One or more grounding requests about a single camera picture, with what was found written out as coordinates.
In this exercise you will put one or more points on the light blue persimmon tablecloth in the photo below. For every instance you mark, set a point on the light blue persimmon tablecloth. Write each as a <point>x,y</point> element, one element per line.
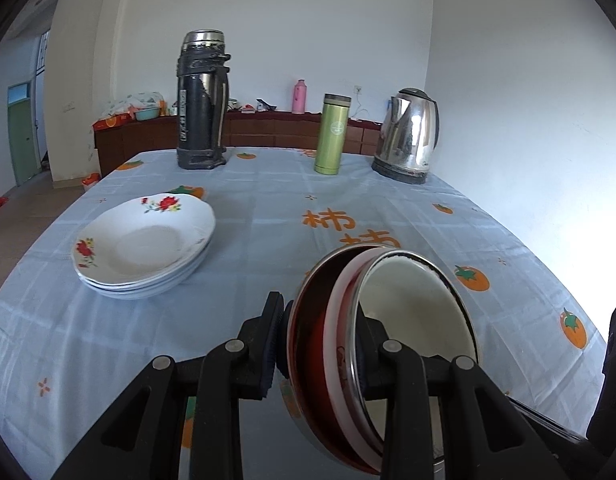
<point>288,195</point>

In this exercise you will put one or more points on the blue patterned plate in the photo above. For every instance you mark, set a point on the blue patterned plate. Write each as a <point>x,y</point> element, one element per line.
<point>137,296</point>

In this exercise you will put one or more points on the stainless steel electric kettle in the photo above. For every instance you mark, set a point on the stainless steel electric kettle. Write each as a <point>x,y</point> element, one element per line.
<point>408,135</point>

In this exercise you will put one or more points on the white patterned bag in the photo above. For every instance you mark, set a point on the white patterned bag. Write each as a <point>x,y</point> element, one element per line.
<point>132,100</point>

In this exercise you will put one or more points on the window with grille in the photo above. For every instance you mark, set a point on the window with grille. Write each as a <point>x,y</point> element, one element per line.
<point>44,52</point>

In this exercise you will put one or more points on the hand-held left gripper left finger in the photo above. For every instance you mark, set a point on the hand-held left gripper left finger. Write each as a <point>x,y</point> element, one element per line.
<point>270,355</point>

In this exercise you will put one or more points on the white bucket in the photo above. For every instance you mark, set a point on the white bucket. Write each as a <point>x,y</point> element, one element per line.
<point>91,181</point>

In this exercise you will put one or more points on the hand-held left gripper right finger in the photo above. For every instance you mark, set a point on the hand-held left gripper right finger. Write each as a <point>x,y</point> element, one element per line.
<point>380,375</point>

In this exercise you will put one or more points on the teal basin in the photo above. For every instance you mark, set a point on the teal basin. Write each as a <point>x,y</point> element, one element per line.
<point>147,114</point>

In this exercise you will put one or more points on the green door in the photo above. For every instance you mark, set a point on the green door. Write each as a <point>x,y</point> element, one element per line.
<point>22,135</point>

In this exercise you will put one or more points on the brown wooden sideboard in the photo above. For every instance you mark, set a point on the brown wooden sideboard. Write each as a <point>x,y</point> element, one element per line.
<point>268,132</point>

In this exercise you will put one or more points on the stainless steel bowl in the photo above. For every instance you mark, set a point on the stainless steel bowl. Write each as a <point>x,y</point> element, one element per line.
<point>308,420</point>

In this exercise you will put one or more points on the green drinking bottle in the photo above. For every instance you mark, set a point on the green drinking bottle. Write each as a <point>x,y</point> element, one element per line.
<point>332,140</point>

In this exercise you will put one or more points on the pink thermos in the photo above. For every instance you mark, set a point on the pink thermos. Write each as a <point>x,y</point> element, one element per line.
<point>300,97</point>

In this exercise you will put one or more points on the red bowl with pink inside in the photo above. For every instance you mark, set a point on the red bowl with pink inside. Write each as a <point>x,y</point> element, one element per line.
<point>318,340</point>

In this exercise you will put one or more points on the white plate with pink flowers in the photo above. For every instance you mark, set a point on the white plate with pink flowers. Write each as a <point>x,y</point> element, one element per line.
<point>137,287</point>

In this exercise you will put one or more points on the orange box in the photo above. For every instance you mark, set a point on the orange box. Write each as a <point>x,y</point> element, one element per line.
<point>110,122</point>

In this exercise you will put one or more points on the white plate with red flowers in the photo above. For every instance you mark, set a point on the white plate with red flowers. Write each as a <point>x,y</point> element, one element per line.
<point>142,245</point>

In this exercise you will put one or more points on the black thermos flask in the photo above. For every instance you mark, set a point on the black thermos flask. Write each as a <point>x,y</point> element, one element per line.
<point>197,110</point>

